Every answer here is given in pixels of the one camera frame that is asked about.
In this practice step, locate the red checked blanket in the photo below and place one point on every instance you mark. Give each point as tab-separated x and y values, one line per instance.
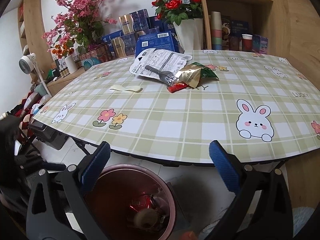
27	110

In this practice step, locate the row of small brown bottles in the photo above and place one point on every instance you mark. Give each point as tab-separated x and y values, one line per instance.
63	72

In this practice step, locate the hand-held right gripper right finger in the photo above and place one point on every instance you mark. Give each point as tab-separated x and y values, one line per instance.
223	167

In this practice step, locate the orange flower bunch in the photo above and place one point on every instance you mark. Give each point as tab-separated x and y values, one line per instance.
61	51

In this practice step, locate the white desk fan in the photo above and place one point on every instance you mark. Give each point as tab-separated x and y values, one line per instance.
26	63

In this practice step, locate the dark blue box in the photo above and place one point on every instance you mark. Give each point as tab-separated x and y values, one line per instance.
240	28

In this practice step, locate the red rose plant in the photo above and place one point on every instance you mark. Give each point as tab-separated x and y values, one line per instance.
175	5

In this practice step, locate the red cup white rim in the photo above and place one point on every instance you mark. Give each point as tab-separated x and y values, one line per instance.
247	45

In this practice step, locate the white ribbed vase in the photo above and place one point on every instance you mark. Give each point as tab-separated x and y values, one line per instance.
71	65

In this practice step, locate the dark red plastic bin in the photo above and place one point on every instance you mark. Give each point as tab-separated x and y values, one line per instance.
112	192

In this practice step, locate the scalloped painted tin box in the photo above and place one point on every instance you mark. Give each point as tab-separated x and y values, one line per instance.
92	63

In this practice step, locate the gold green snack wrapper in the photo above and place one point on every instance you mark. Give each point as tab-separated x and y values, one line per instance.
195	75

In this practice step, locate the stack of pastel paper cups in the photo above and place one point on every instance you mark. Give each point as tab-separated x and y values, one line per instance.
216	35

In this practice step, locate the small purple blue box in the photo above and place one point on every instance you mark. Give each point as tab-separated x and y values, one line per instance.
261	45

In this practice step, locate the patterned food box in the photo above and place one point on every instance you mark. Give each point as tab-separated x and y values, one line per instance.
225	30

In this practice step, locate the brown plastic cup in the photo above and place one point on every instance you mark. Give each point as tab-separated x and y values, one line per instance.
235	43

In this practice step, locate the blue cardboard box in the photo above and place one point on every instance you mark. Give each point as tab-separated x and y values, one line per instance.
155	42

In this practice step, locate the red lighter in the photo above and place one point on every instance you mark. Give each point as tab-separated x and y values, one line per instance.
176	87

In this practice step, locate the pink blossom bouquet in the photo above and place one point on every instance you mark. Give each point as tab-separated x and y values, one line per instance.
80	2

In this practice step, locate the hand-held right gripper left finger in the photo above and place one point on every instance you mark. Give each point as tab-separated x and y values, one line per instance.
96	166

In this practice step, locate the blue white labelled box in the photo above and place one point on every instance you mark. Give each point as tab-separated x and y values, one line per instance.
170	30

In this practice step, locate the gold blue gift box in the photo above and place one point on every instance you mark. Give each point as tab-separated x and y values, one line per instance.
147	33
117	47
137	20

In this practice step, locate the white printed food packet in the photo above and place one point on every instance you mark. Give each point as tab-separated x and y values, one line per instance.
160	60

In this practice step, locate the blue flat carton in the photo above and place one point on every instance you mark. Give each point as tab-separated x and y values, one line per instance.
111	37

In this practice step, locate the wooden shelf unit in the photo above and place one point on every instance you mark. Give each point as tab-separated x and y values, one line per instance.
206	5

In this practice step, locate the black box appliance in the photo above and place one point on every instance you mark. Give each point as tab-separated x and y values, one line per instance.
50	137

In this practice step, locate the small blue box red mark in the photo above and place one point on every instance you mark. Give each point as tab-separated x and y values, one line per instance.
153	23

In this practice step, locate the wooden bookshelf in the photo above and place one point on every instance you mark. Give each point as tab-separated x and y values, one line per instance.
32	17

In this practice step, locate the black plastic fork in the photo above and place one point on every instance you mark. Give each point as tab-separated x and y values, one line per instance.
155	71

